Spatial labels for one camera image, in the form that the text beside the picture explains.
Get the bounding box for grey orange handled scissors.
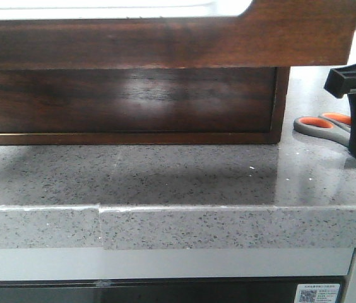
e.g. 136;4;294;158
294;112;356;159

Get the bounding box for dark wood drawer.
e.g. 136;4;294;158
0;68;276;133
0;1;356;69

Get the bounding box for dark wooden drawer cabinet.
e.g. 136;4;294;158
0;67;290;145

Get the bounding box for white QR code sticker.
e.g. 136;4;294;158
294;283;341;303

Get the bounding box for dark under-counter appliance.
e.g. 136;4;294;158
0;276;345;302

